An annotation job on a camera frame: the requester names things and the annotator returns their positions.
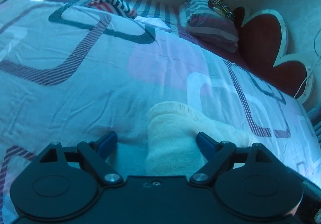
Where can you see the striped pillow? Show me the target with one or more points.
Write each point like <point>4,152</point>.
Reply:
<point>210,28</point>

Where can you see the colourful patterned item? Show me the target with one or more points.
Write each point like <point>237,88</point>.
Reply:
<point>222,8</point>

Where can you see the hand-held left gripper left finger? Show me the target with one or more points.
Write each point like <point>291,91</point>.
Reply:
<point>107,142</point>

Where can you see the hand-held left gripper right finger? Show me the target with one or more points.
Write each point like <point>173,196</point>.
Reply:
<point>204,142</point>

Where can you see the white sock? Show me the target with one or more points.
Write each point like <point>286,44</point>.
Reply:
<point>170,133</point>

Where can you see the geometric print bedsheet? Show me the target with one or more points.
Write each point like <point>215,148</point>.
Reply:
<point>100,76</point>

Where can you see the red white navy striped garment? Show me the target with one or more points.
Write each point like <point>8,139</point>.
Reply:
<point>112,3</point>

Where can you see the red heart-shaped cushion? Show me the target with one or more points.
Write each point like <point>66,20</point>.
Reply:
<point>260,38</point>

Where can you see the striped mattress pad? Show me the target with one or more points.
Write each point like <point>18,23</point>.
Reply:
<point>160,12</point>

